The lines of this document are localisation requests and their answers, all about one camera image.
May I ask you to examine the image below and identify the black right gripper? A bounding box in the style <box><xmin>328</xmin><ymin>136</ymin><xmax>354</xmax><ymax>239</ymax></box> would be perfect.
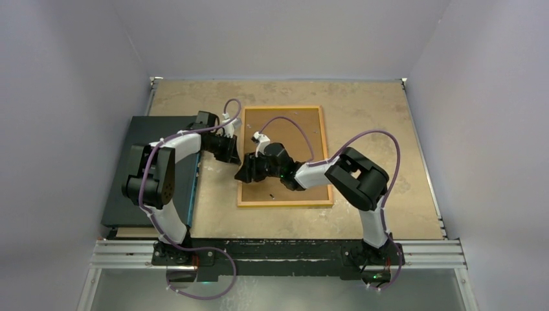
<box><xmin>236</xmin><ymin>149</ymin><xmax>284</xmax><ymax>183</ymax></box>

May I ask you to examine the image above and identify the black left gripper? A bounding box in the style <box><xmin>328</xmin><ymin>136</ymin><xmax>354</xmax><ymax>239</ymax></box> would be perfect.
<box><xmin>205</xmin><ymin>133</ymin><xmax>240</xmax><ymax>165</ymax></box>

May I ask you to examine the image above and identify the brown frame backing board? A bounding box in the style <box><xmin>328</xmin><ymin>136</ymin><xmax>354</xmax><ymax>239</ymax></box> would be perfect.
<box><xmin>241</xmin><ymin>109</ymin><xmax>330</xmax><ymax>203</ymax></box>

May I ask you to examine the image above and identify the wooden picture frame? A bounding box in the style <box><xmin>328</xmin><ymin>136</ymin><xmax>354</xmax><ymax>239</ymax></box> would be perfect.
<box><xmin>236</xmin><ymin>105</ymin><xmax>335</xmax><ymax>209</ymax></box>

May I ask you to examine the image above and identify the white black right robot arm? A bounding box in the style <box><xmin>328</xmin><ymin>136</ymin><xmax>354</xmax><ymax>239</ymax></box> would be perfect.
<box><xmin>234</xmin><ymin>143</ymin><xmax>392</xmax><ymax>264</ymax></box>

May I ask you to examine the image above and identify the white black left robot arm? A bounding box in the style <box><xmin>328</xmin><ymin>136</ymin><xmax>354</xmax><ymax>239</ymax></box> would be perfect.
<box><xmin>122</xmin><ymin>111</ymin><xmax>241</xmax><ymax>265</ymax></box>

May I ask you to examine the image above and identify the dark blue flat box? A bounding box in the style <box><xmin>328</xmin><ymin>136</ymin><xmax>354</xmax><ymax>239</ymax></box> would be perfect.
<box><xmin>100</xmin><ymin>115</ymin><xmax>201</xmax><ymax>228</ymax></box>

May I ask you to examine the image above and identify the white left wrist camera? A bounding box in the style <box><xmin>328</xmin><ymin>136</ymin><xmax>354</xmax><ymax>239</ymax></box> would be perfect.
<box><xmin>222</xmin><ymin>113</ymin><xmax>242</xmax><ymax>138</ymax></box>

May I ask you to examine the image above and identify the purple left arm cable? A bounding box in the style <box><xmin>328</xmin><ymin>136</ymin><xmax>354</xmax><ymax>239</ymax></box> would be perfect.
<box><xmin>138</xmin><ymin>98</ymin><xmax>243</xmax><ymax>301</ymax></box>

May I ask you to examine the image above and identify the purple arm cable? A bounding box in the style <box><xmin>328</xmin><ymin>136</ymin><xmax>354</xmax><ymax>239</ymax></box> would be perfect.
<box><xmin>138</xmin><ymin>98</ymin><xmax>243</xmax><ymax>301</ymax></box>
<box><xmin>252</xmin><ymin>117</ymin><xmax>404</xmax><ymax>293</ymax></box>

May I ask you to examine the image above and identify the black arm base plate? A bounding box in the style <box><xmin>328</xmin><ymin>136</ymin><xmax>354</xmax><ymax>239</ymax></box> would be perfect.
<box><xmin>151</xmin><ymin>238</ymin><xmax>405</xmax><ymax>282</ymax></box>

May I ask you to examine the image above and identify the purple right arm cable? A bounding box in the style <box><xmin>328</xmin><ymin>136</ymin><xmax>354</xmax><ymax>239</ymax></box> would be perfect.
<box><xmin>252</xmin><ymin>117</ymin><xmax>404</xmax><ymax>293</ymax></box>

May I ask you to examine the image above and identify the aluminium profile rail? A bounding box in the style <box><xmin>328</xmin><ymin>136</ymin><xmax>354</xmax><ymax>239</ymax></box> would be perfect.
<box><xmin>89</xmin><ymin>240</ymin><xmax>467</xmax><ymax>269</ymax></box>

